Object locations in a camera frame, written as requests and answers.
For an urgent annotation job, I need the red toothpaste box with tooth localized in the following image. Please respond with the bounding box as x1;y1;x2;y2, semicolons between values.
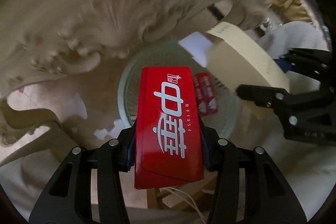
193;72;218;117

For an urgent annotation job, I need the red Zhonghua box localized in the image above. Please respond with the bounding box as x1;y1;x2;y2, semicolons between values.
134;67;203;189

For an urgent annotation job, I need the cream Kimtrue box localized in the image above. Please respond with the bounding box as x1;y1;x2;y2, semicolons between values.
206;22;290;92

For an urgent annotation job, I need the ornate marble coffee table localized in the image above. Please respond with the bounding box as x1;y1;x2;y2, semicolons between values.
0;0;310;188

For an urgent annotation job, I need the light green trash basket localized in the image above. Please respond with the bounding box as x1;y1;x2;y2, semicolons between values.
117;39;241;140

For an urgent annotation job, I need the beige fringed right sofa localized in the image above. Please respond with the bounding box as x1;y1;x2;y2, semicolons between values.
270;0;323;30

